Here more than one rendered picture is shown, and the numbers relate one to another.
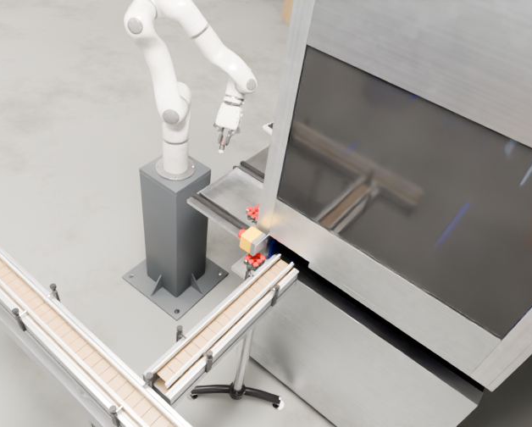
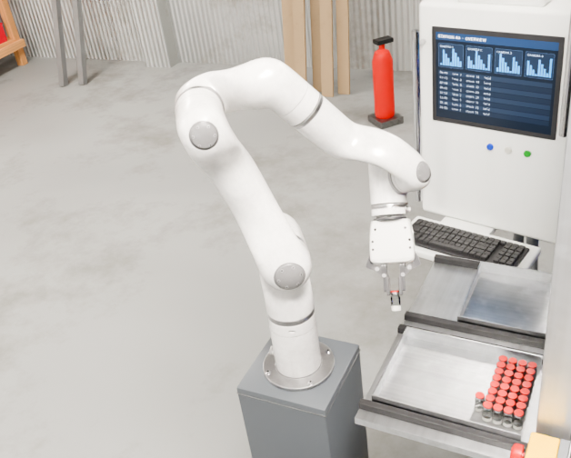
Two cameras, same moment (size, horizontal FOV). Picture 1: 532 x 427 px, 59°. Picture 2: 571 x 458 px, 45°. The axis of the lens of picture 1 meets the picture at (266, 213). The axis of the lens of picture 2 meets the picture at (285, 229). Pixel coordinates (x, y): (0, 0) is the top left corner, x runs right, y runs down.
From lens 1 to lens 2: 0.66 m
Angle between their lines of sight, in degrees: 12
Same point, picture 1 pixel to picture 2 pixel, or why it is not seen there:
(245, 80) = (413, 168)
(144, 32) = (222, 141)
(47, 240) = not seen: outside the picture
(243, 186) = (435, 357)
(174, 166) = (302, 363)
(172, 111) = (291, 265)
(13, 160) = not seen: outside the picture
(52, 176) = (44, 444)
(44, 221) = not seen: outside the picture
